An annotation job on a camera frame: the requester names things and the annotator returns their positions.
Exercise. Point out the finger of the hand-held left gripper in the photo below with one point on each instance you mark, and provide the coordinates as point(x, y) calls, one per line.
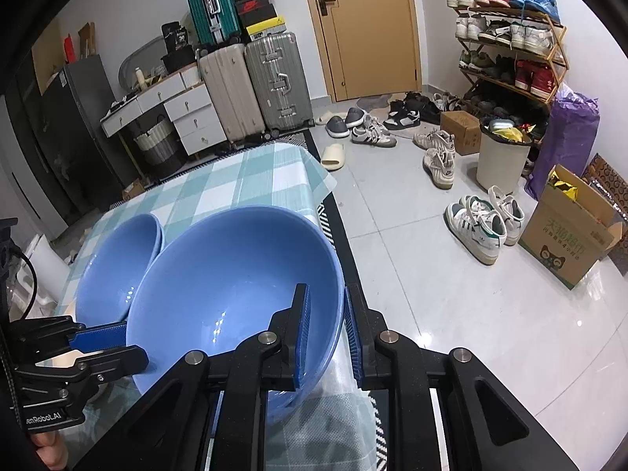
point(117, 360)
point(98, 337)

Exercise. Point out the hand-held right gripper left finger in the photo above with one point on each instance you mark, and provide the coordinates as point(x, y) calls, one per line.
point(300, 343)

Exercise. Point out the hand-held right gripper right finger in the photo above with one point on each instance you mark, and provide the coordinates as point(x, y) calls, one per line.
point(354, 343)

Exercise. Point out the person's left hand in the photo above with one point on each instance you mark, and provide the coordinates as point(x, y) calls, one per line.
point(49, 451)

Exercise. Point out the white kettle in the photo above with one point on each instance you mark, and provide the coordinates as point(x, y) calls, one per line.
point(46, 265)

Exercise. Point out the flat cardboard box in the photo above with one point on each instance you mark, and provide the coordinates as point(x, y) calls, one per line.
point(132, 190)

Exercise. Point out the white green sneaker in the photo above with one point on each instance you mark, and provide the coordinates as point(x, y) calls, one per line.
point(508, 211)
point(473, 228)

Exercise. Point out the dark tall cabinet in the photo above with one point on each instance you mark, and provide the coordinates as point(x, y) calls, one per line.
point(29, 167)

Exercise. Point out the beige slipper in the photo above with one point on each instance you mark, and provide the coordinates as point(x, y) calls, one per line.
point(325, 118)
point(333, 157)

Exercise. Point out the white high sneaker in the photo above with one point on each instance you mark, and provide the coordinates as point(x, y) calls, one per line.
point(440, 169)

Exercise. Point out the woven laundry basket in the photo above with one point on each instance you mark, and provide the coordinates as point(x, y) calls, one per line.
point(159, 142)

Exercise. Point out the black fridge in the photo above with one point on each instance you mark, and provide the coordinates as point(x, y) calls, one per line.
point(83, 132)

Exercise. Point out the white striped sneaker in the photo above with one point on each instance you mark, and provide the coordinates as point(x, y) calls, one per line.
point(377, 124)
point(373, 138)

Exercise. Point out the grey slipper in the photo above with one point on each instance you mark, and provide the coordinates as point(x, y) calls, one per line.
point(354, 117)
point(337, 127)

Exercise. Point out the large printed cardboard box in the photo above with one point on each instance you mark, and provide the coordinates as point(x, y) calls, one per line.
point(559, 240)

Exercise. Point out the black white sneaker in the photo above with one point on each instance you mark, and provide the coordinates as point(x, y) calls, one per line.
point(402, 117)

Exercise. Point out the white trash bin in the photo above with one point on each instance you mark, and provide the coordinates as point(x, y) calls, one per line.
point(503, 167)

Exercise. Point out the white dresser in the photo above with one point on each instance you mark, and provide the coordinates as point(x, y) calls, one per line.
point(196, 122)

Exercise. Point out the small cardboard box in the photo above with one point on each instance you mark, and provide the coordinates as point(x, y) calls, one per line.
point(461, 132)

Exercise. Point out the grey door mat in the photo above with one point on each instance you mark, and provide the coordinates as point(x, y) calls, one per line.
point(374, 102)

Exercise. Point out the black shoe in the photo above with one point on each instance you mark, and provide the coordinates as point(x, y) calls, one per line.
point(424, 108)

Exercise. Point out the beige suitcase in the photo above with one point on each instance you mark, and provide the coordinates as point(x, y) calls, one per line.
point(230, 93)

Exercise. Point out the silver suitcase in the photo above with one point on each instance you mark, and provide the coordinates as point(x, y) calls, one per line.
point(279, 83)

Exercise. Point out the white bottle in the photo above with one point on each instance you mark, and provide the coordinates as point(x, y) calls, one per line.
point(141, 78)

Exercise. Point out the tall cardboard box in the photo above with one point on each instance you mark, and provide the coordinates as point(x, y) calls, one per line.
point(46, 59)

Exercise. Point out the grey oval tub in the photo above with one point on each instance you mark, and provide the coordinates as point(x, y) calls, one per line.
point(135, 56)

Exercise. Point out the black storage basket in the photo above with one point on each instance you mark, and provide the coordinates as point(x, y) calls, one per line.
point(177, 61)

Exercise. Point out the red packet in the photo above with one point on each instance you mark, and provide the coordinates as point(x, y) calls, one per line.
point(71, 49)

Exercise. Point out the brown cardboard box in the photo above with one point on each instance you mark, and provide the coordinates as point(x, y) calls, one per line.
point(87, 40)

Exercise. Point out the purple bag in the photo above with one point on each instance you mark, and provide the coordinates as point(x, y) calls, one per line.
point(564, 132)

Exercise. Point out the wooden door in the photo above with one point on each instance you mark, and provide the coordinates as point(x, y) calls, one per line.
point(368, 34)

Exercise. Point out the black printed bag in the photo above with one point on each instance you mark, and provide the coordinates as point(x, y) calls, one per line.
point(175, 37)

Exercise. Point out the red shoe box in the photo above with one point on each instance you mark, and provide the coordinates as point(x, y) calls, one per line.
point(253, 6)

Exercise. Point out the teal suitcase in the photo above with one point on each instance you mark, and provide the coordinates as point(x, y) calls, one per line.
point(211, 10)

